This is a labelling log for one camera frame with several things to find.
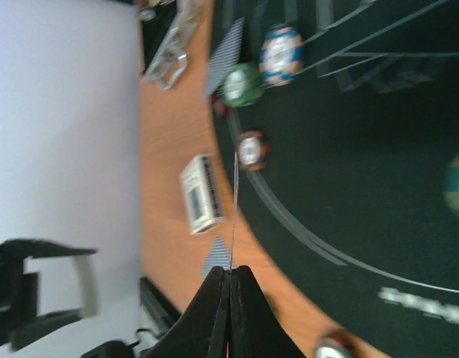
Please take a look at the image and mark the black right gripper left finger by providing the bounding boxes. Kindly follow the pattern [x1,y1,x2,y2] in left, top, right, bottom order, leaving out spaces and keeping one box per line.
[143,266,230,358]

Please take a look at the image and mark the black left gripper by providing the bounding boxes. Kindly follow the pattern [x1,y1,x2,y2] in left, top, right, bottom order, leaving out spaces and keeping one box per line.
[0,238,98,351]

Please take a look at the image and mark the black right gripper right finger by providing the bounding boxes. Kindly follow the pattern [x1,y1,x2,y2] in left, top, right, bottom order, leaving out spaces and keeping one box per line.
[229,266,304,358]

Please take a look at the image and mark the dealt card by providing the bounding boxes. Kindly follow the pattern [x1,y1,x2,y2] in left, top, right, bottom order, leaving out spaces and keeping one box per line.
[203,17,245,100]
[200,236,234,280]

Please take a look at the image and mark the single brown chip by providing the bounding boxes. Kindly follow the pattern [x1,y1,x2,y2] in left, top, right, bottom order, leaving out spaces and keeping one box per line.
[236,130,270,172]

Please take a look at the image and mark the green chips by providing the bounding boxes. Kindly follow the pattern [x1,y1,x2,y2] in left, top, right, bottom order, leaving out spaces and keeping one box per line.
[443,153,459,218]
[219,62,265,108]

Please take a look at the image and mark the blue chips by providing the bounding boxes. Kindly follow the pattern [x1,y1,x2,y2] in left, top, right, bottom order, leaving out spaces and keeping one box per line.
[259,25,303,87]

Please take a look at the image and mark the white playing card box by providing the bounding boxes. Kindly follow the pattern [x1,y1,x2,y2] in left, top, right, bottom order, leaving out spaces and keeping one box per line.
[180,153,226,235]

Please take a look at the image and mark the black round poker mat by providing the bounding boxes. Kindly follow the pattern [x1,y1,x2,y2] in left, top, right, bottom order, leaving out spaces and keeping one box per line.
[210,1,459,357]

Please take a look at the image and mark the aluminium poker chip case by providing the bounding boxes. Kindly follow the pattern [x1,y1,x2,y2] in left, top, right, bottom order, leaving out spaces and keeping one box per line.
[137,1,205,90]

